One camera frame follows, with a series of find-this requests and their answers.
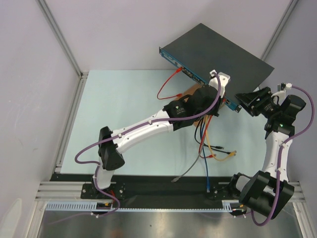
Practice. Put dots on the wooden base board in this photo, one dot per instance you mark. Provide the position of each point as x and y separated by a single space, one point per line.
191 91

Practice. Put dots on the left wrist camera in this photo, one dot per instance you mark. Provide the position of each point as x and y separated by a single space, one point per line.
219 81

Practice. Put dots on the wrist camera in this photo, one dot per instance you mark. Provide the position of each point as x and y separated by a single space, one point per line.
219 81
281 91

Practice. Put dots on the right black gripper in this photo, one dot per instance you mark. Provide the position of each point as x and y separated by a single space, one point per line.
255 102

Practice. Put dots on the black network switch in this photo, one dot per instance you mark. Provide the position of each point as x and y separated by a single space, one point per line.
201 50

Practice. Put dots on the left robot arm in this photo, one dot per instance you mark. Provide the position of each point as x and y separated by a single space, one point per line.
174 116

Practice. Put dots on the white slotted cable duct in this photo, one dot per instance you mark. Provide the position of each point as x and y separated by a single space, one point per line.
106 205

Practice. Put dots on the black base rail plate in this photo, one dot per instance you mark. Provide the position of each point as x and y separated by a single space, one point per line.
161 190

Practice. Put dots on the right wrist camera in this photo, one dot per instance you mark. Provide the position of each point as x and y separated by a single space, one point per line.
281 91

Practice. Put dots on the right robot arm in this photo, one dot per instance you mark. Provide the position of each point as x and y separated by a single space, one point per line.
268 191

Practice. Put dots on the aluminium frame profile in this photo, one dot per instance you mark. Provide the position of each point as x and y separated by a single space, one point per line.
63 190

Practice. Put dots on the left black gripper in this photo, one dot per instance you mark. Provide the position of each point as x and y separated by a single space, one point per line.
214 111

